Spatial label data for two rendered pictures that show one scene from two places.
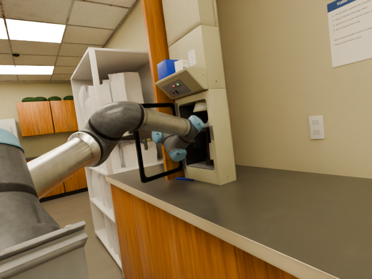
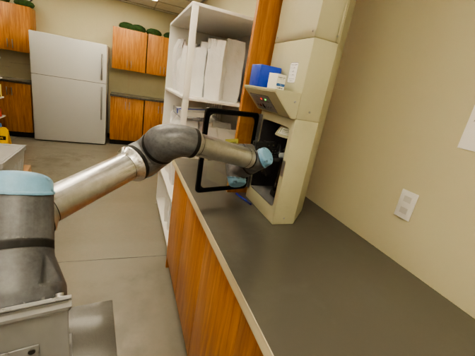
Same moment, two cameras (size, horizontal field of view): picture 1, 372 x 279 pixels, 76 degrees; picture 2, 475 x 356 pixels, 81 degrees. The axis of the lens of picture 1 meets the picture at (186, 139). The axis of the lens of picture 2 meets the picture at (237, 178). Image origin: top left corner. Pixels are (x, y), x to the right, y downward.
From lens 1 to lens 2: 0.27 m
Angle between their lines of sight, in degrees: 17
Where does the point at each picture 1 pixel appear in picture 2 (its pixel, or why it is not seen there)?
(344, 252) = not seen: outside the picture
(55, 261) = (43, 318)
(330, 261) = not seen: outside the picture
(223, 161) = (285, 201)
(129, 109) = (184, 139)
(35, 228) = (34, 289)
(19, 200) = (31, 256)
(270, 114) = (365, 164)
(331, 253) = not seen: outside the picture
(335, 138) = (419, 227)
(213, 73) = (309, 102)
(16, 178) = (34, 233)
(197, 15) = (315, 23)
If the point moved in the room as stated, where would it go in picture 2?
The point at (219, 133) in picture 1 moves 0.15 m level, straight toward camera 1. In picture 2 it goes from (290, 171) to (284, 181)
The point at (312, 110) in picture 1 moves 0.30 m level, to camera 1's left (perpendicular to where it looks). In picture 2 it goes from (411, 184) to (333, 168)
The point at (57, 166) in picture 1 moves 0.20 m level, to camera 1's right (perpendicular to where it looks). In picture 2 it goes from (96, 187) to (169, 205)
